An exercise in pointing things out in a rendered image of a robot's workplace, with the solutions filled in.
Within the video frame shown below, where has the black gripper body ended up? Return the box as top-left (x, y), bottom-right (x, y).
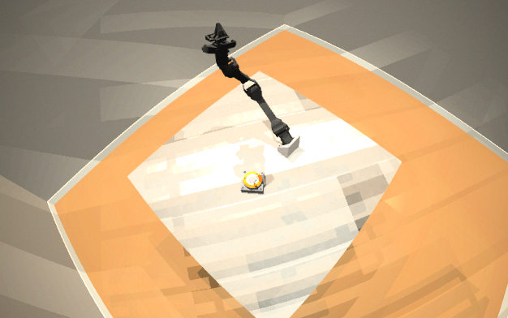
top-left (205, 33), bottom-right (236, 57)

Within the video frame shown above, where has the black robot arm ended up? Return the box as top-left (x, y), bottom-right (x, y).
top-left (201, 44), bottom-right (295, 145)

